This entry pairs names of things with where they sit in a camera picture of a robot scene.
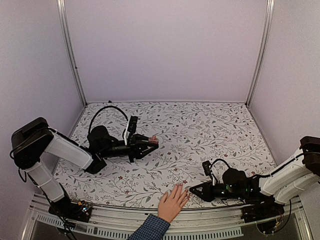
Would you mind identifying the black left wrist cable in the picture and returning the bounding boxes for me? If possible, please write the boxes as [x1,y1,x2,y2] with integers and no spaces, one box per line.
[87,105,130,132]

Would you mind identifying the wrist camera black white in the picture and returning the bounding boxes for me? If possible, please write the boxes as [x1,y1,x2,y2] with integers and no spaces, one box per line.
[123,116,138,145]
[202,160,219,186]

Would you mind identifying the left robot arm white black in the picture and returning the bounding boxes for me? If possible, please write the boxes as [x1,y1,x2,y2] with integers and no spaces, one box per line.
[10,116,159,217]

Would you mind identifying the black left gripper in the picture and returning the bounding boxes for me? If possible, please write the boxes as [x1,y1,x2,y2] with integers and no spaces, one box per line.
[99,133,159,163]

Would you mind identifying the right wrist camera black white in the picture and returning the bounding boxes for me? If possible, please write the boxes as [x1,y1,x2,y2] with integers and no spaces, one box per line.
[202,160,219,186]

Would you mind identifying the person's bare hand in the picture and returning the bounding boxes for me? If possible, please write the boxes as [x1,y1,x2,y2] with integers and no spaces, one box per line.
[157,183,189,223]

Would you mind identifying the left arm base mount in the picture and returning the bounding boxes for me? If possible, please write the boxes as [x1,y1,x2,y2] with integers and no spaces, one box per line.
[48,187,93,223]

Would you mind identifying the front aluminium rail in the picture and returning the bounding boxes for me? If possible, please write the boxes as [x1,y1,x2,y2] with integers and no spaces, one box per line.
[22,196,313,240]

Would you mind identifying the right aluminium frame post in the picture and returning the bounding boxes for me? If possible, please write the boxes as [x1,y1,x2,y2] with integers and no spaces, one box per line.
[245,0,275,108]

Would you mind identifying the blue checked sleeve forearm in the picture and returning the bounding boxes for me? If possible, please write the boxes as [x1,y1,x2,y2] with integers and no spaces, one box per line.
[128,214,171,240]

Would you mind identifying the aluminium frame post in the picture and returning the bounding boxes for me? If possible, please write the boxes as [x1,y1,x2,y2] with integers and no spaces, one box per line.
[245,0,275,108]
[56,0,88,107]

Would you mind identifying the floral patterned table mat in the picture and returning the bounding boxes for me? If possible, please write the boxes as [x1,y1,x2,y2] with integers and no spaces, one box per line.
[54,102,276,209]

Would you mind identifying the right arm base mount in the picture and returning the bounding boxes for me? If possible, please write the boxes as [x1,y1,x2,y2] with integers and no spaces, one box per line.
[240,200,285,235]

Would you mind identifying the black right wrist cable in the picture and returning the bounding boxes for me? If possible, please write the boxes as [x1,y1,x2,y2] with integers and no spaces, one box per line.
[209,158,246,206]

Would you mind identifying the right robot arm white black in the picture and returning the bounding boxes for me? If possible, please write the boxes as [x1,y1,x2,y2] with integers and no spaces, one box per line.
[189,136,320,218]

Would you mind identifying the left aluminium frame post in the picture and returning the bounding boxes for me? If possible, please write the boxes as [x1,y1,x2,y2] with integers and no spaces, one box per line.
[56,0,88,107]

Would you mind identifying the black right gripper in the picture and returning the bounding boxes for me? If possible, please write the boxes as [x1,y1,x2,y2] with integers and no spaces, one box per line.
[190,180,244,203]

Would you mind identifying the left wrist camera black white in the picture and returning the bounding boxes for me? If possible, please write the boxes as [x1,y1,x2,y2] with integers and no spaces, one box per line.
[123,116,138,145]

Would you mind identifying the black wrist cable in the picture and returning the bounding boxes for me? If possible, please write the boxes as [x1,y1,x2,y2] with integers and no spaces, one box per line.
[87,105,130,132]
[209,158,246,206]

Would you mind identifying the pink nail polish bottle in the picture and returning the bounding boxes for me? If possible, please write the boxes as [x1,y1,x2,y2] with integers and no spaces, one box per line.
[148,135,159,145]

